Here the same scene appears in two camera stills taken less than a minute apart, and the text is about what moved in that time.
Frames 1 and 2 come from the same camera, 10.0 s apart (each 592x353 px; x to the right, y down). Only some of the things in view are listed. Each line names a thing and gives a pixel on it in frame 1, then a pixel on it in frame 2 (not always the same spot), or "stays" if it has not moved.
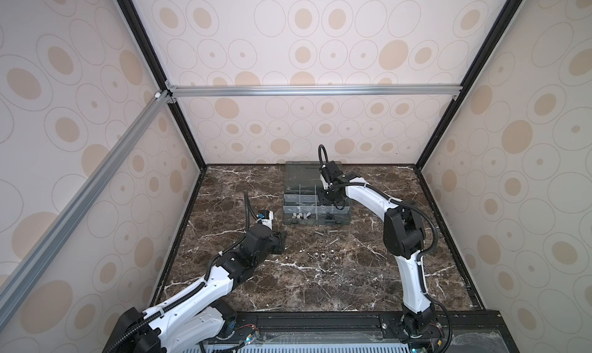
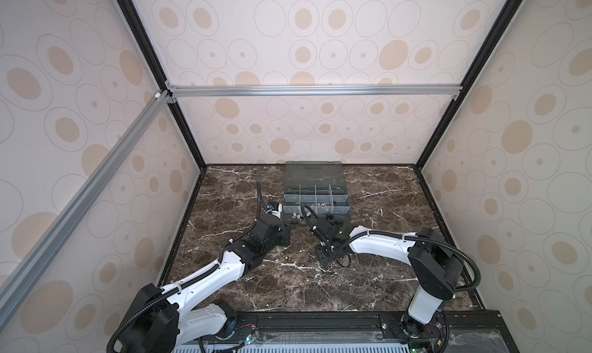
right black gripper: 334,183 to 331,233
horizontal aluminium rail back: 173,92 stays
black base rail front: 465,331 stays
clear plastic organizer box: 301,206 stays
